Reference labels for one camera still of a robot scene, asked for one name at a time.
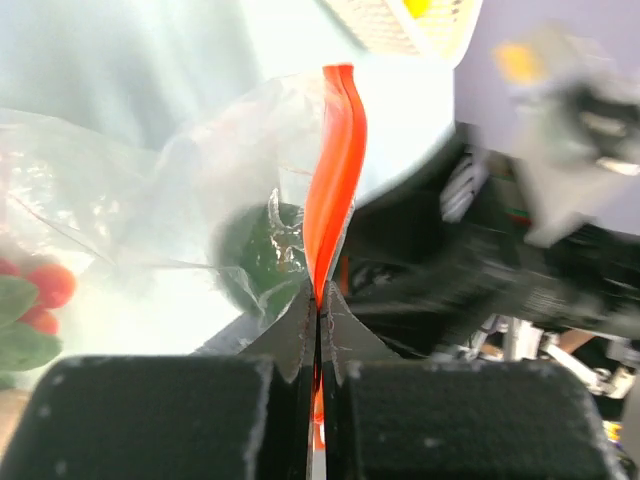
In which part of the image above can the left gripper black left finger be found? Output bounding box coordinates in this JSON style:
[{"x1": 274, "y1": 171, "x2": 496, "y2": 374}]
[{"x1": 1, "y1": 284, "x2": 317, "y2": 479}]

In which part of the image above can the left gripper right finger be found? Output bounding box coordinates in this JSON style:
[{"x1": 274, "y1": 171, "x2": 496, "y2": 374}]
[{"x1": 319, "y1": 285, "x2": 625, "y2": 479}]

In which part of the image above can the green fake pepper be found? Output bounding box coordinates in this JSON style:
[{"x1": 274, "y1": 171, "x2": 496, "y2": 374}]
[{"x1": 213, "y1": 202, "x2": 308, "y2": 326}]

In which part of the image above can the clear zip top bag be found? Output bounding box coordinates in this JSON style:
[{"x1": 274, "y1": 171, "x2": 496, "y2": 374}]
[{"x1": 0, "y1": 62, "x2": 371, "y2": 436}]

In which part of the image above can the yellow fake lemon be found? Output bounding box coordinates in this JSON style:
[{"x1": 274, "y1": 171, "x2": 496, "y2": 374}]
[{"x1": 403, "y1": 0, "x2": 432, "y2": 18}]

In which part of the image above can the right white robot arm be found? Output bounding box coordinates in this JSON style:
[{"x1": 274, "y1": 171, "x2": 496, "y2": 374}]
[{"x1": 346, "y1": 24, "x2": 639, "y2": 399}]

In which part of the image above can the white perforated plastic basket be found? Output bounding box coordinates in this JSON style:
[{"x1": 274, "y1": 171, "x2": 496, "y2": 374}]
[{"x1": 325, "y1": 0, "x2": 483, "y2": 68}]

